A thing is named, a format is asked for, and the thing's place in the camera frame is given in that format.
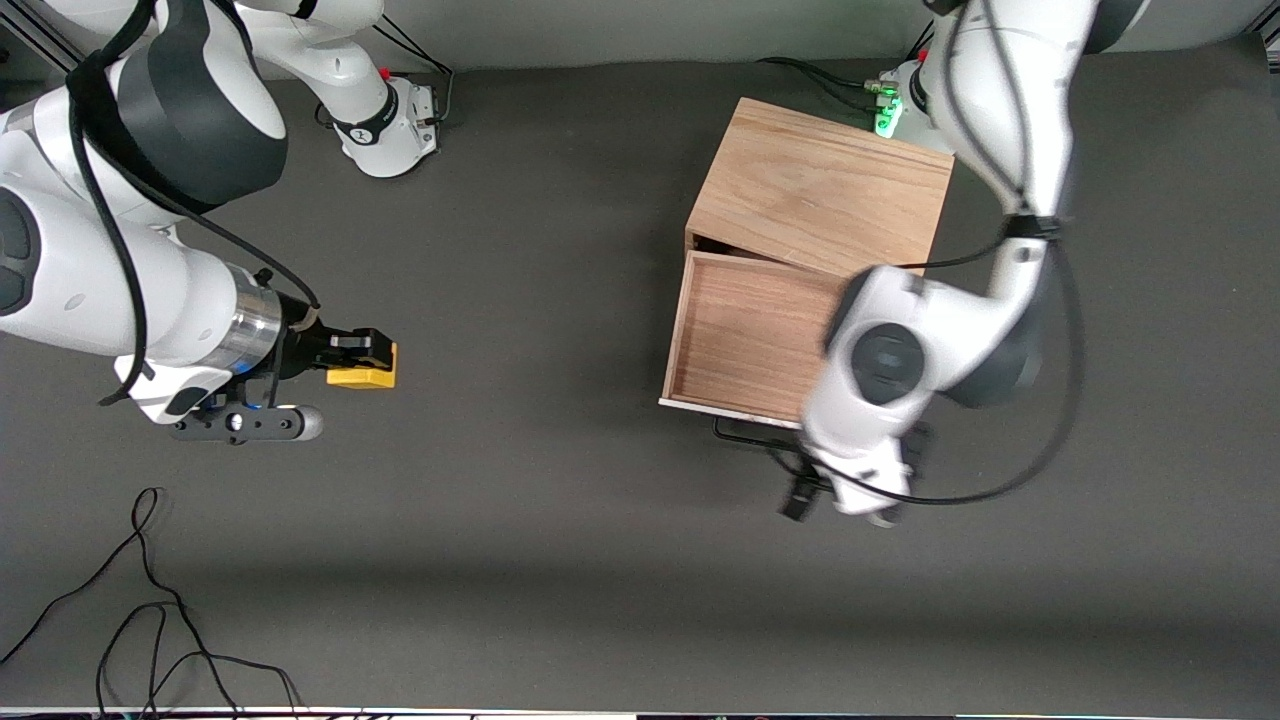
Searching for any aluminium frame profile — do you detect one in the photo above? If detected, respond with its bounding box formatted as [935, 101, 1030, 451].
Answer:
[18, 0, 84, 64]

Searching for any wooden drawer cabinet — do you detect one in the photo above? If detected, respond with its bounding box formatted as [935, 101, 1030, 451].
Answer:
[684, 96, 955, 280]

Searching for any loose black table cable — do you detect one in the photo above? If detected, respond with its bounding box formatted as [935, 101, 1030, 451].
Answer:
[0, 487, 306, 719]

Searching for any black left base cable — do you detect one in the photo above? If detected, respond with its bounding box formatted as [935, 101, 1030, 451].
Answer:
[755, 22, 937, 113]

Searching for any yellow cube block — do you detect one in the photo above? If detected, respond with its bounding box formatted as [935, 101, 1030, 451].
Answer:
[326, 342, 399, 390]

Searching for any white-fronted wooden drawer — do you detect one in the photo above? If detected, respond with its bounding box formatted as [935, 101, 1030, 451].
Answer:
[658, 248, 873, 432]

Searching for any black right base cable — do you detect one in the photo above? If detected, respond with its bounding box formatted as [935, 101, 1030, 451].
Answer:
[315, 20, 457, 131]

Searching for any black drawer handle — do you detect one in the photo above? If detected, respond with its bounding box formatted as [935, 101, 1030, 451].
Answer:
[712, 418, 817, 471]

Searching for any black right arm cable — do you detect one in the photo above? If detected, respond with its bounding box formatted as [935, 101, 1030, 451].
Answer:
[65, 0, 322, 407]

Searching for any black base cable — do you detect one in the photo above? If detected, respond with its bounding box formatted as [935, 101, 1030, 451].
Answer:
[315, 20, 457, 131]
[755, 22, 937, 113]

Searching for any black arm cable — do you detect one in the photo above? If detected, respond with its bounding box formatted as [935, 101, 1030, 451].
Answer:
[65, 0, 322, 407]
[828, 0, 1089, 507]

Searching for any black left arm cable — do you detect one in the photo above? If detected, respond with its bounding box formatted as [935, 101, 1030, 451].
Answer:
[828, 0, 1089, 507]

